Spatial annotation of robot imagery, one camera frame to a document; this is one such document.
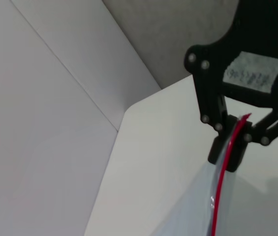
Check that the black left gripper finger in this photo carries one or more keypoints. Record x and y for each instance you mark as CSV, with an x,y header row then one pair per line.
x,y
210,98
264,134

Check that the clear document bag red zipper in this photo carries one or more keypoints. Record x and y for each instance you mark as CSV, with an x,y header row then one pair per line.
x,y
197,209

